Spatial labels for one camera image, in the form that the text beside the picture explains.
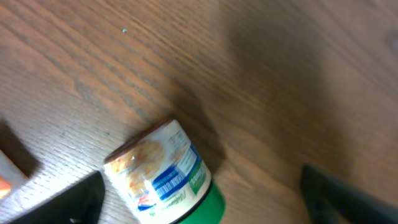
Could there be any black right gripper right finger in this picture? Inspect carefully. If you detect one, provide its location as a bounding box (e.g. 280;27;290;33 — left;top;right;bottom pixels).
300;164;397;224

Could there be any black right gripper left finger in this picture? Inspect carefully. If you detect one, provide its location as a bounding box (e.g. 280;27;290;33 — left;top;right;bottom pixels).
10;171;105;224

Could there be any orange small box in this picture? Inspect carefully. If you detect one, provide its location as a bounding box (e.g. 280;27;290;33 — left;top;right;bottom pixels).
0;151;28;200

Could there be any green lid jar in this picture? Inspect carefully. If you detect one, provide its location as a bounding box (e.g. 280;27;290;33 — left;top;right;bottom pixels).
104;119;226;224

